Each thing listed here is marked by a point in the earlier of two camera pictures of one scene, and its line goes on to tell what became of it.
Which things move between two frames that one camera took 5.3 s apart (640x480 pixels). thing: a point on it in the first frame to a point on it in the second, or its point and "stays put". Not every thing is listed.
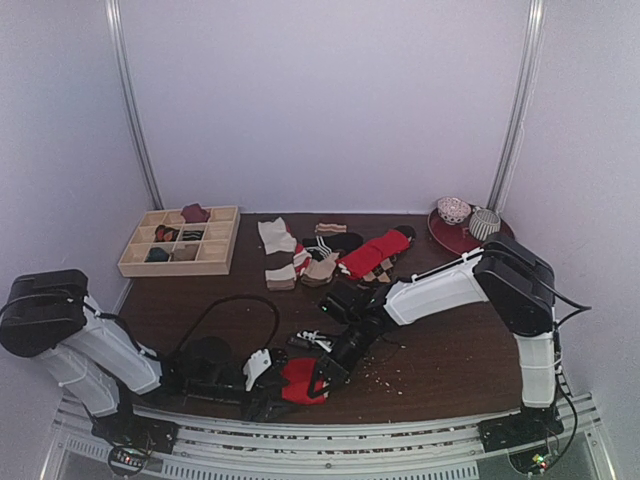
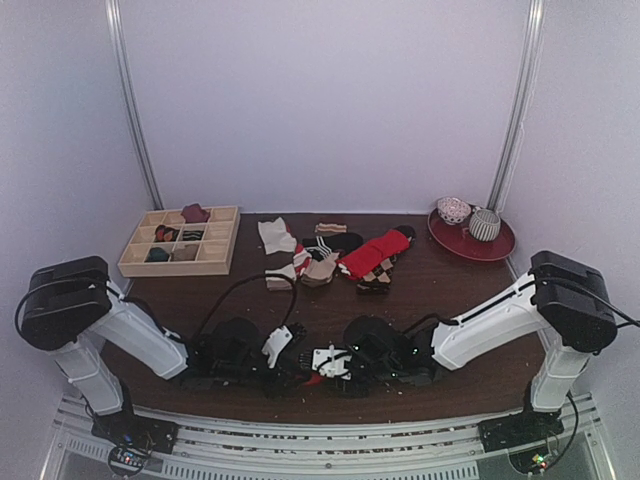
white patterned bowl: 453,210 stays put
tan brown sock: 188,253 stays put
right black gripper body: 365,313 to 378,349
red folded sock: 363,260 stays put
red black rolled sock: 165,234 stays put
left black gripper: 260,410 to 284,387
